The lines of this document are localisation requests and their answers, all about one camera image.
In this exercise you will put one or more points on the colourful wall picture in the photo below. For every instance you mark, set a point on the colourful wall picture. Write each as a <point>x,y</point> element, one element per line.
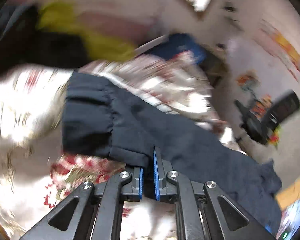
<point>247,81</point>

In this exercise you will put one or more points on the cardboard box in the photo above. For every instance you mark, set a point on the cardboard box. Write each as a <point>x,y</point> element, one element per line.
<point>292,190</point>

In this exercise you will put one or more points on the black office chair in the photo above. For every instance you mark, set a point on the black office chair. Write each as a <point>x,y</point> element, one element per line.
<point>255,127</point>

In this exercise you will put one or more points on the orange yellow wall poster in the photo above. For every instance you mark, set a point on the orange yellow wall poster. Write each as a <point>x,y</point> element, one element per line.
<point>287,47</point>

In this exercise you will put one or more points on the dark cloth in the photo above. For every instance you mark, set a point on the dark cloth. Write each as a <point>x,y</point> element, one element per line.
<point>40,47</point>

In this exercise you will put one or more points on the yellow cartoon picture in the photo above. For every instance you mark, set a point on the yellow cartoon picture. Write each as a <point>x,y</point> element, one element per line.
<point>274,136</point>

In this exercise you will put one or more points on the floral patterned bedspread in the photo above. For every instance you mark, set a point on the floral patterned bedspread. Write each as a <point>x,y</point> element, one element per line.
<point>27,100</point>

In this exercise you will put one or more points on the pink cloth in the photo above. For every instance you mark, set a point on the pink cloth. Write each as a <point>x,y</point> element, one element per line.
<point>115,25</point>

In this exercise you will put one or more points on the orange cartoon picture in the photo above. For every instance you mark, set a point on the orange cartoon picture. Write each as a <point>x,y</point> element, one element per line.
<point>260,107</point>

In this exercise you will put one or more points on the yellow cloth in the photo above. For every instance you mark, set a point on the yellow cloth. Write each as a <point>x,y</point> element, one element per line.
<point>65,17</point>

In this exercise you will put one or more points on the blue dotted cloth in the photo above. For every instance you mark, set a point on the blue dotted cloth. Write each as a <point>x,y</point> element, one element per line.
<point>293,215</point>

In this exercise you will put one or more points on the navy blue garment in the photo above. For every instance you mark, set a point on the navy blue garment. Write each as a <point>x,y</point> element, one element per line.
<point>165,120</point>

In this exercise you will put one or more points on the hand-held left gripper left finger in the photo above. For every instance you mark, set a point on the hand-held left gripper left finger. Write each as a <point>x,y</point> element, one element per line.
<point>140,183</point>

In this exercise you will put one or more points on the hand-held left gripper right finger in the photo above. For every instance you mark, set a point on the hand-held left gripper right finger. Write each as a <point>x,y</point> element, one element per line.
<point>156,175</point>

